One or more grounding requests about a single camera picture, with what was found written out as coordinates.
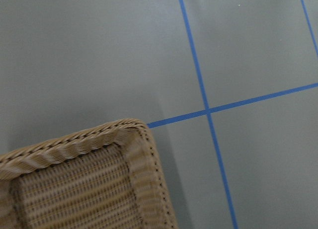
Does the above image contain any brown wicker basket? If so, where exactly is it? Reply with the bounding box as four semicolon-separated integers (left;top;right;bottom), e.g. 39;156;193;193
0;119;178;229

